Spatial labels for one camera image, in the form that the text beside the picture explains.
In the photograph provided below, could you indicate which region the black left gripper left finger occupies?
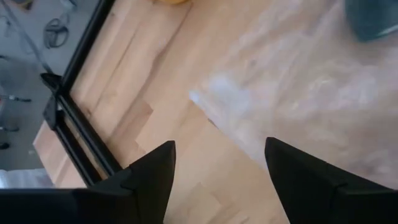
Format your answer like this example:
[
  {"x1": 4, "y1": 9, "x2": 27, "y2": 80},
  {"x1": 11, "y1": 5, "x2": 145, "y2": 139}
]
[{"x1": 0, "y1": 140, "x2": 177, "y2": 224}]

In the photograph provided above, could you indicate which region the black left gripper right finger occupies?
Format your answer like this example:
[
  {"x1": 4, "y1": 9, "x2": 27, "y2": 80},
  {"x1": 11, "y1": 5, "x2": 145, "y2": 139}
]
[{"x1": 264, "y1": 136, "x2": 398, "y2": 224}]

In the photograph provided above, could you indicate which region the clear plastic bag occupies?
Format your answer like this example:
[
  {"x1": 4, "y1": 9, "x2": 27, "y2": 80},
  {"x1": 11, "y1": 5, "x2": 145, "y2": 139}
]
[{"x1": 188, "y1": 0, "x2": 398, "y2": 190}]

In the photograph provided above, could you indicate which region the green bandage roll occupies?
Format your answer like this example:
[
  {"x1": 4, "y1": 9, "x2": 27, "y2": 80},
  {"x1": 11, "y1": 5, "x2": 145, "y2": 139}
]
[{"x1": 344, "y1": 0, "x2": 398, "y2": 44}]

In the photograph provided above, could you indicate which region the yellow plastic bin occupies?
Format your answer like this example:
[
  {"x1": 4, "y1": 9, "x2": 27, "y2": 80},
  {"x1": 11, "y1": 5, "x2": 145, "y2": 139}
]
[{"x1": 152, "y1": 0, "x2": 191, "y2": 6}]

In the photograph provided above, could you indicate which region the coiled black cable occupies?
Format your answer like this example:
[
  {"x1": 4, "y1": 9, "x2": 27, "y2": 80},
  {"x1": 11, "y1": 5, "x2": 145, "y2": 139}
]
[{"x1": 42, "y1": 17, "x2": 70, "y2": 49}]

